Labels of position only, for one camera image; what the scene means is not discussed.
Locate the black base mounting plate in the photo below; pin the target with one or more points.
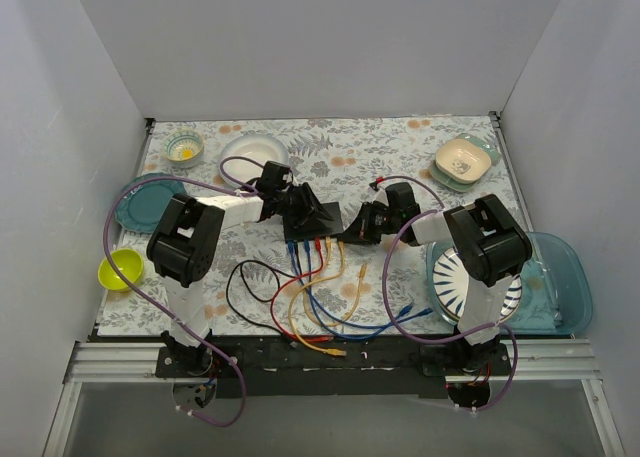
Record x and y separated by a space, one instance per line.
388 365

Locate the transparent blue plastic tray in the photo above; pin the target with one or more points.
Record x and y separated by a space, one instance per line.
556 298

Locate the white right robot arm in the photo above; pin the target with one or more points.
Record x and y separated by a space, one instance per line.
493 249

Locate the white shallow bowl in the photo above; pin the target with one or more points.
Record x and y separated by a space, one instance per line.
259 148

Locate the blue ethernet cable end port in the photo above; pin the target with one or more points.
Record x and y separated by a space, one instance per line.
318 259

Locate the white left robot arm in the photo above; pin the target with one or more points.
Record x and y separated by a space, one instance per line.
183 245

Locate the lime green bowl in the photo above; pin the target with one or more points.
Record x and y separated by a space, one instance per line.
128 262

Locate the blue striped round plate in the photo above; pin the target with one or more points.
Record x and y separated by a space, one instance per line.
450 281

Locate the small patterned bowl yellow centre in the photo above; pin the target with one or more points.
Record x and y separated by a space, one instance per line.
183 148

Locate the floral patterned tablecloth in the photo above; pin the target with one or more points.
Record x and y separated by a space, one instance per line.
338 158

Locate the aluminium frame rail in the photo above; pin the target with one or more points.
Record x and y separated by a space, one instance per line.
131 399

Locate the black network switch box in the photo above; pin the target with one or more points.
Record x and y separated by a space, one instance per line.
327 223

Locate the teal scalloped plate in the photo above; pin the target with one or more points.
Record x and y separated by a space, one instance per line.
142 208

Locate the cream square bowl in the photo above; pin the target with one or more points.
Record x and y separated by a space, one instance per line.
462 161

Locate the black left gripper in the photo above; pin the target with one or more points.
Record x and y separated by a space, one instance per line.
304 203

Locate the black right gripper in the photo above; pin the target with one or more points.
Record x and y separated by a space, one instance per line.
366 221

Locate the yellow ethernet cable end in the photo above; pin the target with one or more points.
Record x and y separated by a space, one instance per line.
309 305

